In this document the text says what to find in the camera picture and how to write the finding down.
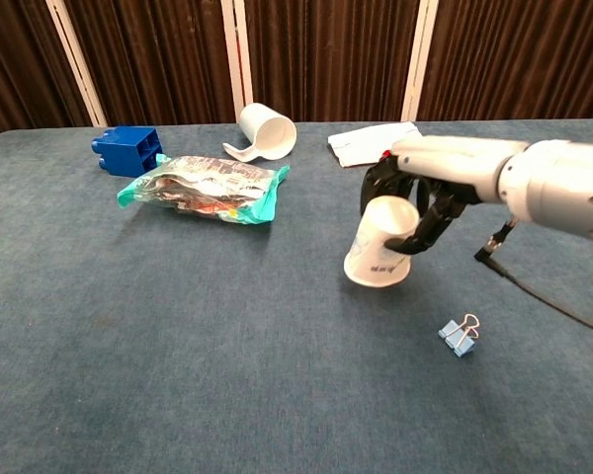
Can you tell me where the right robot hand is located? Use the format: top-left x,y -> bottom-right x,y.
359,134 -> 529,256

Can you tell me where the white printed paper cup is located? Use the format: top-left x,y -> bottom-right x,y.
343,195 -> 421,288

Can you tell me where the blue binder clip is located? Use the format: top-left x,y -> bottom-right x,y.
437,313 -> 480,358

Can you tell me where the folded white cloth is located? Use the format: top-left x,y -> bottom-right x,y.
326,119 -> 424,170

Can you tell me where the dark brown curtain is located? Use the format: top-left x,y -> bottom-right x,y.
0,0 -> 593,142

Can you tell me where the white plastic mug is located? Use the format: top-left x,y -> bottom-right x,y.
221,102 -> 298,163

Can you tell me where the teal snack packet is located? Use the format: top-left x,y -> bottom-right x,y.
116,154 -> 292,226

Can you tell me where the blue toy building block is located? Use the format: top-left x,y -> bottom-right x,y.
90,125 -> 164,178

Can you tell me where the white screen frame post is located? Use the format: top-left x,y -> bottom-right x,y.
400,0 -> 444,122
44,0 -> 109,128
219,0 -> 255,119

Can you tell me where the black cable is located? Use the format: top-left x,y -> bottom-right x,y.
474,215 -> 593,340

